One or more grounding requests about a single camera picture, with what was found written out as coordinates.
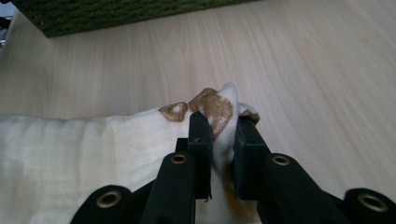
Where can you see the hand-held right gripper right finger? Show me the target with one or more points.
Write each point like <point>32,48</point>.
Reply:
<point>249,161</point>

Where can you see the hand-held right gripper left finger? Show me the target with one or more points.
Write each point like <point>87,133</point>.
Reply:
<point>202,155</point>

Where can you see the cream cloth with brown print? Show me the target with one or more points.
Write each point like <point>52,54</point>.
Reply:
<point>77,149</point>

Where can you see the green woven basket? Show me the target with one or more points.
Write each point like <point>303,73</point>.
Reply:
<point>93,15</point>

